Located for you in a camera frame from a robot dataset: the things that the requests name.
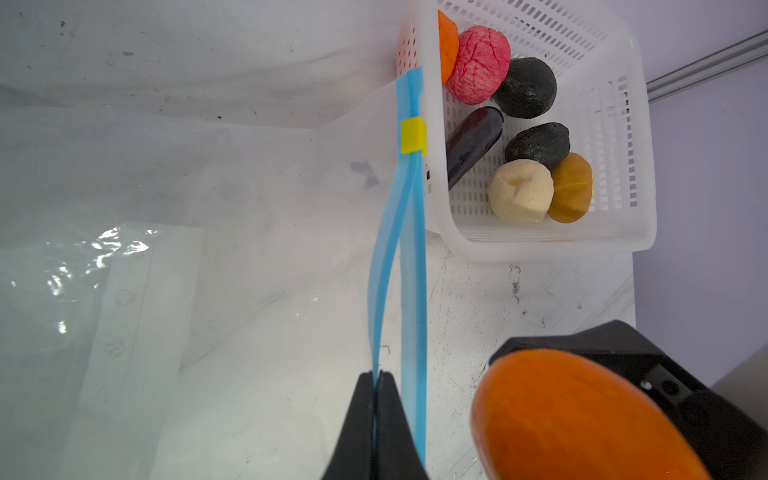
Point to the black toy fruit rear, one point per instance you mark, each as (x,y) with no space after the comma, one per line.
(529,89)

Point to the orange toy fruit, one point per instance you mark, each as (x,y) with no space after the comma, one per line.
(449,45)
(548,414)

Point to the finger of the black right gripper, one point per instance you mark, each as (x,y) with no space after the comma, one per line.
(730,443)

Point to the aluminium frame post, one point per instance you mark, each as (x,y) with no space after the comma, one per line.
(744,53)

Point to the black toy avocado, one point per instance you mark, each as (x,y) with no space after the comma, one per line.
(548,144)

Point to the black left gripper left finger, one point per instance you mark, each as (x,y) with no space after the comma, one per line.
(354,455)

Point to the cream toy potato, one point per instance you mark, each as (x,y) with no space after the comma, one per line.
(521,191)

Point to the dark purple toy eggplant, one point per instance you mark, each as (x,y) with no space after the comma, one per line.
(471,140)

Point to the yellow-brown toy potato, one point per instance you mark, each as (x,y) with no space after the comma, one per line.
(573,189)

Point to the white plastic perforated basket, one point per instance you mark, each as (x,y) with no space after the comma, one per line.
(601,98)

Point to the pink toy fruit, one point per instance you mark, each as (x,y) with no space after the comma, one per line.
(481,65)

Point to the clear zip bag blue zipper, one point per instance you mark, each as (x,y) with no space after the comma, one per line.
(184,299)

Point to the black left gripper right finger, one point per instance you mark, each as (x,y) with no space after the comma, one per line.
(396,456)

